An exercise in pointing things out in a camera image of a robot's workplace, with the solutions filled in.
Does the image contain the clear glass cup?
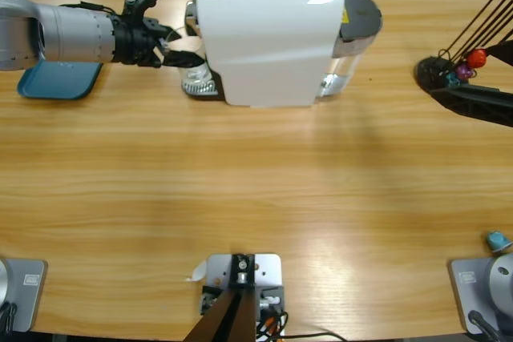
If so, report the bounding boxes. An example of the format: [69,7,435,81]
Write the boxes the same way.
[162,27,213,87]

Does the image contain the orange cable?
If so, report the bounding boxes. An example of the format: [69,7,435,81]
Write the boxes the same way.
[256,313,281,337]

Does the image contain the teal plastic tray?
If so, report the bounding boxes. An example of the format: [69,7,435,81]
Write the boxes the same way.
[16,61,103,102]

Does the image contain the black capsule holder with rods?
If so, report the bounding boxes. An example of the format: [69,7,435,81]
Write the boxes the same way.
[414,0,513,99]

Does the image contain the purple coffee capsule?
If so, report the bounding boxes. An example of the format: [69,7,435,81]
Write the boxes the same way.
[456,62,476,81]

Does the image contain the orange-red coffee capsule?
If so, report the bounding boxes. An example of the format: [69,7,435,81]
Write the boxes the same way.
[467,48,489,69]

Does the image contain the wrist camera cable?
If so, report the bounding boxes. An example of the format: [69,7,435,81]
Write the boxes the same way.
[59,0,123,18]

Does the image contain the black base cable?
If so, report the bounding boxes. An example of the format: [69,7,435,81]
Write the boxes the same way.
[0,301,19,335]
[467,309,503,342]

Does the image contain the dark camera post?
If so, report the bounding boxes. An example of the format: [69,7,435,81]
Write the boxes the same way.
[184,253,257,342]

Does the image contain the white paper tab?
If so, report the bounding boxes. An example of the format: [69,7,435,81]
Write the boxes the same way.
[184,260,208,283]

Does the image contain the white mount block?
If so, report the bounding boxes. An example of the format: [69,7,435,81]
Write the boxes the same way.
[200,252,286,337]

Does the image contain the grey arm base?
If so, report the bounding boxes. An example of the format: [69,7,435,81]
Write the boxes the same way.
[0,257,49,334]
[447,252,513,336]

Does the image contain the thin black cable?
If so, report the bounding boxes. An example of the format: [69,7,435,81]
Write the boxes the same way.
[276,309,349,342]

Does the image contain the light blue coffee capsule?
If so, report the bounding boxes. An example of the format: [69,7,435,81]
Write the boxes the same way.
[486,231,513,255]

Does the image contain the white capsule coffee machine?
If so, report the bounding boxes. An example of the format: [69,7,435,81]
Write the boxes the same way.
[182,0,348,110]

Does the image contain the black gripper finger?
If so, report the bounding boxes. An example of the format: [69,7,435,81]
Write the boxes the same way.
[146,18,182,42]
[430,83,513,129]
[160,48,206,71]
[487,39,513,66]

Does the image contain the clear water tank black lid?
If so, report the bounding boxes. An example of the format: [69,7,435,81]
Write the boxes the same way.
[331,0,384,99]

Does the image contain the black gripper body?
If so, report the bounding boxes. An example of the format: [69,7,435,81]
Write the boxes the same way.
[113,13,169,69]

